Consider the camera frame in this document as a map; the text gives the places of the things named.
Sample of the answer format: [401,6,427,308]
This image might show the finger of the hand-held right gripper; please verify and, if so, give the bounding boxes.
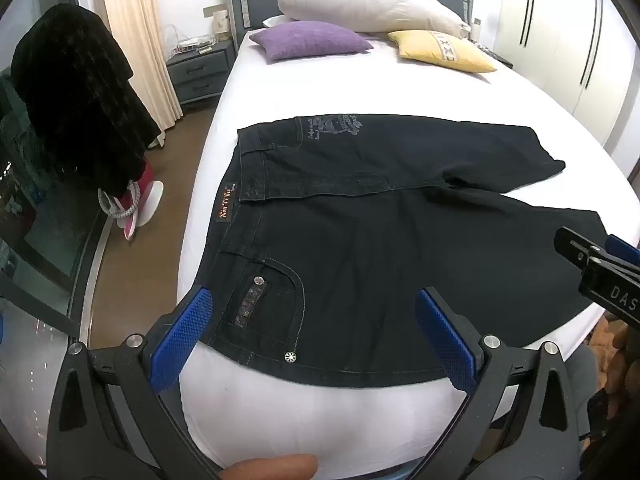
[554,226,640,277]
[578,257,640,322]

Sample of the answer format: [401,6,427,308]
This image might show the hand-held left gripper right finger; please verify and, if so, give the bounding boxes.
[400,286,587,480]

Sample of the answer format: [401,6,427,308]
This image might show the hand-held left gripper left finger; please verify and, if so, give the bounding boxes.
[47,286,222,480]

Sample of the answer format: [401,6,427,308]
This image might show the black denim pants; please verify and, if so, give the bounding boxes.
[199,114,609,390]

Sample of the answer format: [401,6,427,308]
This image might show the glass door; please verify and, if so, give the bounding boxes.
[0,60,108,346]

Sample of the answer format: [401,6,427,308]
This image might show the dark nightstand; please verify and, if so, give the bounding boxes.
[472,42,514,69]

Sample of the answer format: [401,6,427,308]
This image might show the white wardrobe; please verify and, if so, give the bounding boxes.
[492,0,640,177]

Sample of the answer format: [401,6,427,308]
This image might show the yellow cushion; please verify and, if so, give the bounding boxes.
[387,30,498,74]

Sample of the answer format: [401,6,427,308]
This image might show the grey nightstand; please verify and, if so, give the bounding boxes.
[165,40,236,107]

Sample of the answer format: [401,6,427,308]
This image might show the black hanging garment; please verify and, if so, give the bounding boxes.
[10,3,162,197]

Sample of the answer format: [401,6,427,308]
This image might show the bed with white sheet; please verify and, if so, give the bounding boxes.
[177,24,634,480]

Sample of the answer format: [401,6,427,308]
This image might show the clear plastic box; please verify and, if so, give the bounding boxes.
[172,25,221,57]

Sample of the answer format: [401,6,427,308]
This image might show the cream curtain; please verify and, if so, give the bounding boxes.
[100,0,184,122]

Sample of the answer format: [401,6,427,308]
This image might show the small white card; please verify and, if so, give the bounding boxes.
[212,10,232,41]

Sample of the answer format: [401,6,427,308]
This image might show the purple cushion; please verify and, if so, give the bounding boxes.
[249,21,375,63]

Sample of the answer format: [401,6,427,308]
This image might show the large white pillow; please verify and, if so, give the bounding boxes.
[276,0,472,40]

